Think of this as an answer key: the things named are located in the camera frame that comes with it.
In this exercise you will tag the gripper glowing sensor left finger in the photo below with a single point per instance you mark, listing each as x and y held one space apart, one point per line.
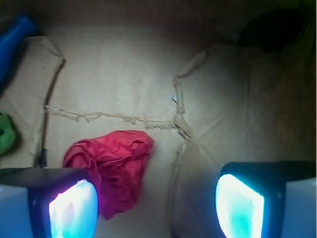
47 203

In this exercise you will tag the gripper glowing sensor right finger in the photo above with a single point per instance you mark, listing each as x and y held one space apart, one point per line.
267 199

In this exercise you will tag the red paper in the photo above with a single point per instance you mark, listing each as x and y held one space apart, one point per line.
116 164

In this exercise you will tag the green plush frog toy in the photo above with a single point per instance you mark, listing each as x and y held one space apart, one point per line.
8 133

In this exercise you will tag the brown paper bag tray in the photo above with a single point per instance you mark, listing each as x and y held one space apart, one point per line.
211 81

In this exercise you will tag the blue plastic bottle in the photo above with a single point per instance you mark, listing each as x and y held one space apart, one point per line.
22 28

